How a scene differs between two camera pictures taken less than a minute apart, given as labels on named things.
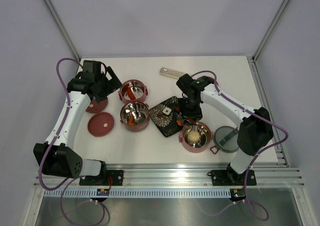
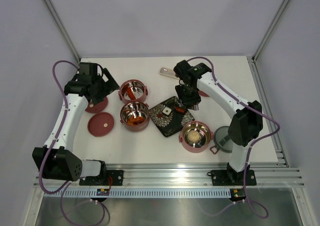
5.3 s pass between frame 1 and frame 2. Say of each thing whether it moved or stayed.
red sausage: stayed
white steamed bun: stayed
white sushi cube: stayed
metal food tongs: moved
